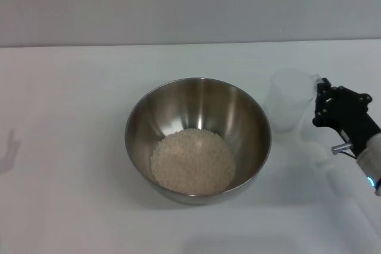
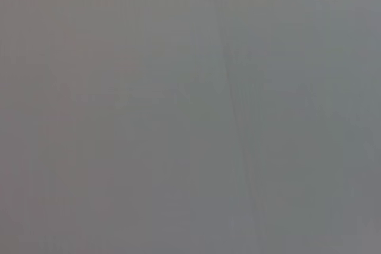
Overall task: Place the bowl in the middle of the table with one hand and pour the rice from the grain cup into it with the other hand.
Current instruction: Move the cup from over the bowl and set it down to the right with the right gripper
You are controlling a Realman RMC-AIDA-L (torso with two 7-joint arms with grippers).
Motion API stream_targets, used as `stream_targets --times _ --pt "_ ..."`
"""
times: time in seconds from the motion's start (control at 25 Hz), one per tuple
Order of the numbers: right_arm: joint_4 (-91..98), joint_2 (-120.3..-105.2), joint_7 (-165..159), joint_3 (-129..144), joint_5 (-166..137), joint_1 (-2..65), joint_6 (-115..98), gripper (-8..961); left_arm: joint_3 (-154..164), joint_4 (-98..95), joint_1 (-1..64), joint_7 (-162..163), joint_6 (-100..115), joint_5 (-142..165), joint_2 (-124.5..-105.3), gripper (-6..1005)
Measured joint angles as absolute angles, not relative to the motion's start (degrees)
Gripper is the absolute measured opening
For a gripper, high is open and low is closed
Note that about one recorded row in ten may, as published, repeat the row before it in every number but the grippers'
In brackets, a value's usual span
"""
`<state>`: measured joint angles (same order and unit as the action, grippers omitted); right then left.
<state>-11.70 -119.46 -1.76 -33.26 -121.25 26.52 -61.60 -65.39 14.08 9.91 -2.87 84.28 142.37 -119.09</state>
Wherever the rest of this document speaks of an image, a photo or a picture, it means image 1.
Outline stainless steel mixing bowl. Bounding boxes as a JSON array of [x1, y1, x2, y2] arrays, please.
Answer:
[[124, 77, 272, 206]]

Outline clear plastic measuring cup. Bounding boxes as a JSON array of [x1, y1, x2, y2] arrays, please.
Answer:
[[268, 67, 321, 134]]

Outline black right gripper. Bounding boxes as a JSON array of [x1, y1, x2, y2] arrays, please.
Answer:
[[311, 77, 381, 154]]

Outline white rice grains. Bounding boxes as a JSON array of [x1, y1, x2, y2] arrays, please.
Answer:
[[150, 127, 236, 196]]

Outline silver metal knob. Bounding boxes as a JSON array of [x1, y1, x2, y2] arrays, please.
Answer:
[[331, 143, 352, 155]]

